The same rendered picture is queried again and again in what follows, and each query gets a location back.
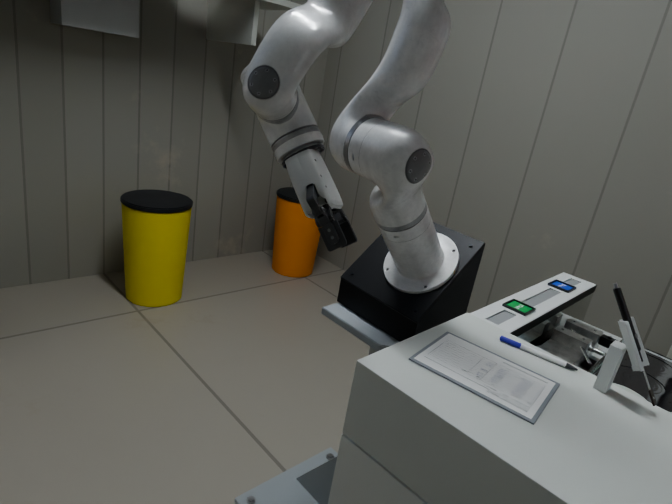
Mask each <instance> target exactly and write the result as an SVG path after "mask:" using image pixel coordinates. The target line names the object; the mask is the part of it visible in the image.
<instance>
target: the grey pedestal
mask: <svg viewBox="0 0 672 504"><path fill-rule="evenodd" d="M321 313H322V314H323V315H324V316H326V317H327V318H329V319H330V320H332V321H333V322H335V323H336V324H338V325H339V326H341V327H342V328H344V329H345V330H347V331H348V332H350V333H351V334H353V335H354V336H356V337H357V338H359V339H360V340H361V341H363V342H364V343H366V344H367V345H369V346H370V350H369V355H370V354H373V353H375V352H377V351H380V350H382V349H384V348H387V347H389V346H391V345H394V344H396V343H398V342H399V341H397V340H396V339H394V338H393V337H391V336H390V335H388V334H387V333H385V332H384V331H382V330H381V329H379V328H378V327H376V326H375V325H373V324H371V323H370V322H368V321H367V320H365V319H364V318H362V317H361V316H359V315H358V314H356V313H355V312H353V311H352V310H350V309H349V308H347V307H346V306H344V305H342V304H341V303H336V304H332V305H328V306H325V307H322V312H321ZM337 455H338V453H337V452H336V451H334V450H333V449H332V448H331V447H330V448H328V449H326V450H324V451H322V452H320V453H318V454H317V455H315V456H313V457H311V458H309V459H307V460H305V461H303V462H302V463H300V464H298V465H296V466H294V467H292V468H290V469H288V470H286V471H285V472H283V473H281V474H279V475H277V476H275V477H273V478H271V479H270V480H268V481H266V482H264V483H262V484H260V485H258V486H256V487H255V488H253V489H251V490H249V491H247V492H245V493H243V494H241V495H240V496H238V497H236V498H235V500H234V501H235V503H236V504H328V500H329V495H330V490H331V485H332V480H333V475H334V470H335V465H336V460H337Z"/></svg>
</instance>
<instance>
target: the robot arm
mask: <svg viewBox="0 0 672 504"><path fill-rule="evenodd" d="M372 2H373V0H308V1H307V2H306V3H305V4H303V5H301V6H298V7H295V8H292V9H290V10H288V11H287V12H285V13H284V14H283V15H281V16H280V17H279V18H278V19H277V20H276V21H275V23H274V24H273V25H272V26H271V28H270V29H269V31H268V32H267V34H266V35H265V37H264V39H263V40H262V42H261V44H260V45H259V47H258V49H257V51H256V52H255V54H254V56H253V58H252V60H251V62H250V64H249V65H248V66H246V67H245V69H244V70H243V71H242V73H241V76H240V79H241V82H242V90H243V96H244V99H245V101H246V103H247V104H248V106H249V107H250V108H251V109H252V110H253V111H254V112H255V113H256V115H257V117H258V120H259V122H260V124H261V126H262V128H263V131H264V133H265V135H266V137H267V139H268V142H269V144H270V146H271V148H272V151H273V153H274V155H275V157H276V159H277V162H278V163H281V164H282V166H283V168H287V171H288V174H289V176H290V179H291V182H292V184H293V187H294V190H295V192H296V195H297V197H298V199H299V202H300V204H301V207H302V209H303V212H304V214H305V216H306V217H308V218H311V219H315V223H316V225H317V227H318V228H319V229H318V230H319V232H320V234H321V236H322V239H323V241H324V243H325V245H326V247H327V250H328V251H330V252H331V251H333V250H335V249H338V248H340V247H341V248H344V247H346V246H349V245H351V244H353V243H355V242H357V240H358V239H357V237H356V235H355V233H354V230H353V228H352V226H351V224H350V222H349V220H348V218H347V216H346V215H345V213H344V211H343V209H342V206H343V202H342V199H341V197H340V194H339V192H338V190H337V188H336V185H335V183H334V181H333V179H332V177H331V175H330V173H329V171H328V169H327V166H326V164H325V162H324V160H323V158H322V156H321V153H322V152H323V151H324V150H325V147H324V145H323V144H324V139H323V135H322V134H321V132H320V130H319V128H318V125H317V123H316V121H315V119H314V117H313V114H312V112H311V110H310V108H309V106H308V104H307V101H306V99H305V97H304V95H303V93H302V90H301V88H300V86H299V84H300V82H301V81H302V79H303V78H304V76H305V74H306V73H307V71H308V70H309V69H310V67H311V66H312V64H313V63H314V62H315V60H316V59H317V58H318V57H319V55H320V54H321V53H322V52H323V51H324V50H325V49H326V48H331V49H333V48H339V47H341V46H343V45H344V44H345V43H346V42H347V41H348V40H349V39H350V38H351V36H352V35H353V33H354V32H355V30H356V28H357V27H358V25H359V24H360V22H361V20H362V19H363V17H364V15H365V14H366V12H367V10H368V9H369V7H370V5H371V4H372ZM450 30H451V19H450V14H449V12H448V9H447V7H446V5H445V3H444V0H403V4H402V10H401V14H400V17H399V20H398V23H397V25H396V28H395V31H394V33H393V36H392V39H391V41H390V44H389V46H388V49H387V51H386V53H385V55H384V57H383V59H382V61H381V63H380V64H379V66H378V68H377V69H376V71H375V72H374V74H373V75H372V76H371V78H370V79H369V80H368V81H367V83H366V84H365V85H364V86H363V87H362V89H361V90H360V91H359V92H358V93H357V94H356V95H355V96H354V98H353V99H352V100H351V101H350V102H349V104H348V105H347V106H346V107H345V109H344V110H343V111H342V112H341V114H340V115H339V117H338V118H337V120H336V121H335V123H334V125H333V127H332V130H331V133H330V138H329V147H330V152H331V154H332V156H333V158H334V160H335V161H336V162H337V163H338V164H339V165H340V166H341V167H343V168H345V169H346V170H349V171H351V172H353V173H355V174H357V175H359V176H361V177H364V178H366V179H368V180H370V181H372V182H373V183H375V184H376V186H375V187H374V189H373V190H372V192H371V195H370V201H369V203H370V209H371V212H372V215H373V217H374V219H375V221H376V223H377V226H378V228H379V230H380V232H381V234H382V237H383V239H384V241H385V243H386V245H387V248H388V250H389V252H388V254H387V256H386V257H385V261H384V266H383V269H384V274H385V277H386V279H387V281H388V282H389V284H390V285H391V286H393V287H394V288H395V289H397V290H399V291H401V292H404V293H409V294H420V293H426V292H430V291H432V290H435V289H437V288H439V287H441V286H442V285H444V284H445V283H446V282H447V281H449V280H450V278H451V277H452V276H453V275H454V273H455V272H456V270H457V267H458V264H459V253H458V249H457V247H456V245H455V243H454V242H453V241H452V240H451V239H450V238H448V237H447V236H445V235H443V234H440V233H436V230H435V227H434V224H433V221H432V218H431V215H430V212H429V209H428V206H427V203H426V200H425V197H424V194H423V191H422V185H423V183H424V181H425V180H426V178H427V177H428V176H429V174H430V172H431V170H432V168H433V165H434V156H433V152H432V149H431V147H430V145H429V143H428V142H427V140H426V139H425V138H424V137H423V136H422V135H421V134H420V133H418V132H417V131H415V130H413V129H411V128H409V127H406V126H404V125H401V124H397V123H394V122H391V121H390V119H391V117H392V116H393V114H394V113H395V112H396V111H397V110H398V108H399V107H401V106H402V105H403V104H404V103H405V102H406V101H408V100H409V99H411V98H412V97H414V96H415V95H416V94H418V93H419V92H420V91H421V90H422V89H423V88H424V86H425V85H426V84H427V82H428V81H429V79H430V78H431V76H432V74H433V73H434V71H435V69H436V67H437V64H438V62H439V60H440V58H441V55H442V53H443V51H444V48H445V46H446V43H447V41H448V38H449V34H450ZM320 227H321V228H320Z"/></svg>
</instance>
